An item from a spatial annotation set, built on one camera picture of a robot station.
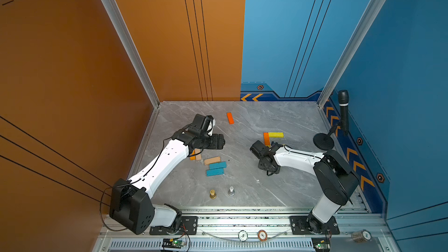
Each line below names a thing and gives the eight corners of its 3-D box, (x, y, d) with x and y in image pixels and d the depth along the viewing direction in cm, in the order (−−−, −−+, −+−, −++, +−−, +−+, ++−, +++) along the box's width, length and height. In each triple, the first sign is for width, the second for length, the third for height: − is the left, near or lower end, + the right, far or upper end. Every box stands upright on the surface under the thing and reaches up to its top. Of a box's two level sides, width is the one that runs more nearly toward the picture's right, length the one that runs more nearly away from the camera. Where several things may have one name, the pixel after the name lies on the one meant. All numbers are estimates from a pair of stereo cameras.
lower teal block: (206, 176, 89) (206, 175, 88) (206, 171, 91) (205, 169, 90) (224, 174, 90) (224, 172, 89) (223, 168, 92) (223, 167, 91)
